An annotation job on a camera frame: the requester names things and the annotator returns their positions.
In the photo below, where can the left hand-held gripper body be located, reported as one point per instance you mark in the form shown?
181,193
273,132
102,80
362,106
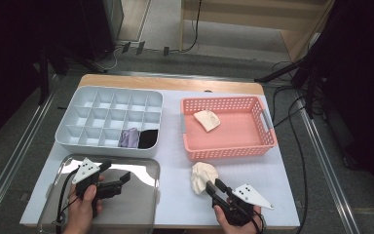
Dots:
85,170

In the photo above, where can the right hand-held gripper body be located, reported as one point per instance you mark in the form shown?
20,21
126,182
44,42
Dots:
248,195

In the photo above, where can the grey divided storage box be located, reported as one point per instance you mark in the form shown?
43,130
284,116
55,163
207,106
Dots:
110,152

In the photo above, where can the cream sock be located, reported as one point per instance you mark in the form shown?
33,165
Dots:
207,120
203,175

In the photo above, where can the black sock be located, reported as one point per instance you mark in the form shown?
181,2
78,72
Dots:
152,136
144,139

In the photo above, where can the translucent grey box lid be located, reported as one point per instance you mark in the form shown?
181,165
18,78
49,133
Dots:
142,217

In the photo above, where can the pink plastic basket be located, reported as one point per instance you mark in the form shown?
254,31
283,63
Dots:
220,104

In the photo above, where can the person's right hand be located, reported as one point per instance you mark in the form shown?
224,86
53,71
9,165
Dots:
237,230

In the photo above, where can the person's left hand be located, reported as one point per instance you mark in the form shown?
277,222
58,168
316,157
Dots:
81,213

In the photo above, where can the black metal stand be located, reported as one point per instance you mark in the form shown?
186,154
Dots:
45,74

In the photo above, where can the black tripod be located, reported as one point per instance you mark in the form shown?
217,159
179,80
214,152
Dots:
310,87

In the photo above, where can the dark metal cabinet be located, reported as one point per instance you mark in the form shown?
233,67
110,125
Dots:
94,29

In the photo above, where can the black curtain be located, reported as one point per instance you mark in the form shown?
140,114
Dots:
363,81
6,48

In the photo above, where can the light wooden cabinet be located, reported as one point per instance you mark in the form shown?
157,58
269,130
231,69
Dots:
240,6

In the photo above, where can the metal floor rail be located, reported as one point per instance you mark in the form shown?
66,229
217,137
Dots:
326,165
13,159

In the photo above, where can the small black floor bracket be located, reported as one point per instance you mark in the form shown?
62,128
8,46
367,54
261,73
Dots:
166,51
140,47
126,47

